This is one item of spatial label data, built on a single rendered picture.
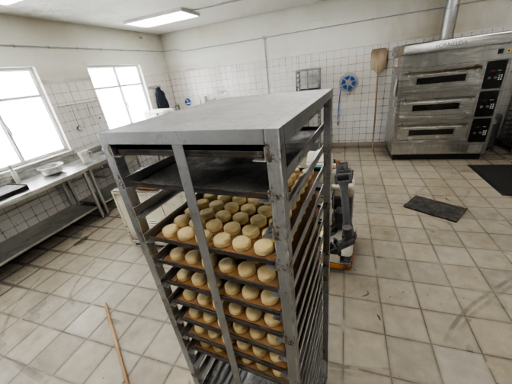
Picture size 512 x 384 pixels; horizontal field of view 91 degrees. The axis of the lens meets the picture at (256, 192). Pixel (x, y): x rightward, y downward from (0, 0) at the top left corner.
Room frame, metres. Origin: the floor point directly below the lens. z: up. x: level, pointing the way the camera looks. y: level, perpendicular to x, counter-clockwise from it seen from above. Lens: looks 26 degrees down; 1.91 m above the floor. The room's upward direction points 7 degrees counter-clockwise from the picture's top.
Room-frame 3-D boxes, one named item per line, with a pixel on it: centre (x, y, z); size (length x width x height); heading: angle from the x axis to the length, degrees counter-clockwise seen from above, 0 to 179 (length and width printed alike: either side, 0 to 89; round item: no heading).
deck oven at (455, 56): (4.72, -3.57, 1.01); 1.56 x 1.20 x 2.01; 69
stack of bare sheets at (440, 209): (2.78, -2.33, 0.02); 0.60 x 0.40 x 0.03; 36
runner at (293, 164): (0.74, -0.16, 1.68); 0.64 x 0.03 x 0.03; 154
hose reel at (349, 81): (5.80, -2.29, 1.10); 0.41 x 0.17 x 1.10; 69
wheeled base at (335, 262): (2.25, -0.69, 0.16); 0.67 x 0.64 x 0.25; 154
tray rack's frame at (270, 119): (0.83, 0.02, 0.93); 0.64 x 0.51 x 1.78; 154
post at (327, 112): (1.00, -0.32, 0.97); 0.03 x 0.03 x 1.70; 64
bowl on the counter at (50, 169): (3.66, 2.96, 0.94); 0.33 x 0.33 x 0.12
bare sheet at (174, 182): (0.82, 0.02, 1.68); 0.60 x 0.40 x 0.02; 154
